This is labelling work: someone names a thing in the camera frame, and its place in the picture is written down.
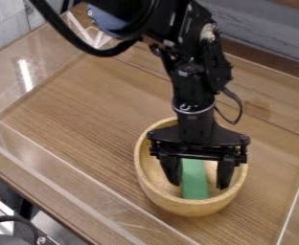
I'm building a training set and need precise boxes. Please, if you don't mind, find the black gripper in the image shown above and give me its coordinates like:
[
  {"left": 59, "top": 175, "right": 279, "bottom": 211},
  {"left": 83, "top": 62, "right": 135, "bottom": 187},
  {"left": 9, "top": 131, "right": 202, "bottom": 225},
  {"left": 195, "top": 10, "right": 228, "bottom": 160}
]
[{"left": 145, "top": 108, "right": 252, "bottom": 190}]

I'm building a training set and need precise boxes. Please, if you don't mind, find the green rectangular block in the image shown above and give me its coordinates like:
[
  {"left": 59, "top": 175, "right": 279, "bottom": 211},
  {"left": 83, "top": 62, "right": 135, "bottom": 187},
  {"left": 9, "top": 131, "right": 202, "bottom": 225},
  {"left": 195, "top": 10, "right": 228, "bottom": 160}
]
[{"left": 182, "top": 159, "right": 210, "bottom": 200}]

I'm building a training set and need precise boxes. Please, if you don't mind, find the brown wooden bowl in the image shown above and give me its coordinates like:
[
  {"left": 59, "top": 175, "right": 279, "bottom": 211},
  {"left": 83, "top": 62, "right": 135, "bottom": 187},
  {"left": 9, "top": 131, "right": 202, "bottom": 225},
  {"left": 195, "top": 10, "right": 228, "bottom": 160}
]
[{"left": 135, "top": 117, "right": 250, "bottom": 217}]

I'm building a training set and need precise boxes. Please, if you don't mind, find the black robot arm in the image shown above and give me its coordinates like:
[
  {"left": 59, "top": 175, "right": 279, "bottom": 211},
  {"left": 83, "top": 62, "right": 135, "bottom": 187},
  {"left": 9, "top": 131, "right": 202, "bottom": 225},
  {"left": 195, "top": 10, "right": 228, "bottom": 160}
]
[{"left": 29, "top": 0, "right": 251, "bottom": 189}]

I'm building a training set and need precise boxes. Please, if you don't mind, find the clear acrylic tray wall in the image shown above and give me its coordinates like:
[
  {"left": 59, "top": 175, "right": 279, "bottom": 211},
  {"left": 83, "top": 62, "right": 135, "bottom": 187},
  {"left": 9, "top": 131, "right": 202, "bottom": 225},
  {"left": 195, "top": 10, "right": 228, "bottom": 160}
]
[{"left": 0, "top": 27, "right": 299, "bottom": 245}]

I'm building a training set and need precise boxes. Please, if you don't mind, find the clear acrylic corner bracket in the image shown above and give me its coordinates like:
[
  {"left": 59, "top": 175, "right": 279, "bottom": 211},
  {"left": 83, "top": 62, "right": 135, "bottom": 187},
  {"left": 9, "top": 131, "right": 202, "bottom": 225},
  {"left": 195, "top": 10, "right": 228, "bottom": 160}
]
[{"left": 67, "top": 11, "right": 111, "bottom": 49}]

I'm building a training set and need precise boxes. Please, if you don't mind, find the black cable bottom left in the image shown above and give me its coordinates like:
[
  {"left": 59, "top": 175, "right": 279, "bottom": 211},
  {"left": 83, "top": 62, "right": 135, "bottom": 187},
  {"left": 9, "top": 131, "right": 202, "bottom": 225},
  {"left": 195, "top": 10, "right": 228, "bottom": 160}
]
[{"left": 0, "top": 214, "right": 40, "bottom": 245}]

